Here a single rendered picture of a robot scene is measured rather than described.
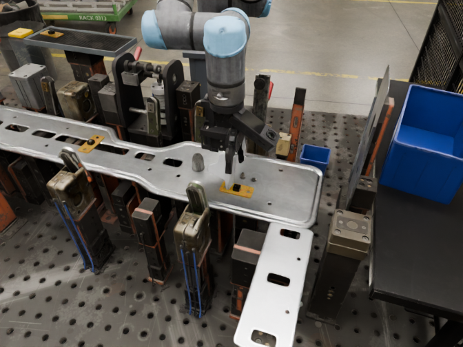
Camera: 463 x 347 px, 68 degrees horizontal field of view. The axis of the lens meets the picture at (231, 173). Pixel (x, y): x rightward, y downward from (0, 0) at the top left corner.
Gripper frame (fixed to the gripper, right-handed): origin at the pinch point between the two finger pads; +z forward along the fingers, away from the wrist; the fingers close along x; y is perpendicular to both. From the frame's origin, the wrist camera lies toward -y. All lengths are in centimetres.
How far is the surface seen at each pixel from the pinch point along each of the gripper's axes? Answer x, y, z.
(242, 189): -0.2, -1.4, 5.3
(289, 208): 2.4, -13.7, 5.7
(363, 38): -401, -38, 110
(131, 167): 0.8, 29.8, 5.1
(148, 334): 29.8, 15.1, 35.0
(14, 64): -163, 266, 77
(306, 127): -79, -9, 37
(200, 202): 12.7, 4.2, -1.5
